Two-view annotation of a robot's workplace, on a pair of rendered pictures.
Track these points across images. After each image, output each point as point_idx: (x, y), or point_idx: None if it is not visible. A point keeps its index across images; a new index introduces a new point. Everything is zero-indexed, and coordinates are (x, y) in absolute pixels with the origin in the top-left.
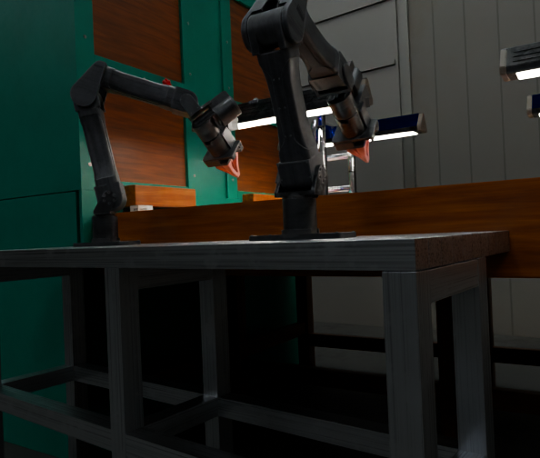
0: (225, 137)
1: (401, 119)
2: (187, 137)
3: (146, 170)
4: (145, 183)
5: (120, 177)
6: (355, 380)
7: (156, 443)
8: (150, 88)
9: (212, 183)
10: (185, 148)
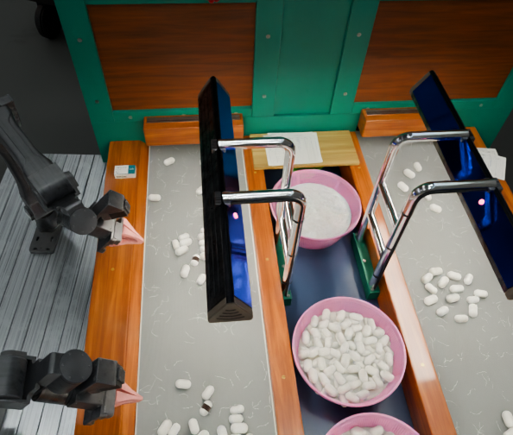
0: (92, 233)
1: None
2: (256, 53)
3: (184, 95)
4: (181, 107)
5: (144, 105)
6: None
7: None
8: (15, 160)
9: (302, 97)
10: (253, 66)
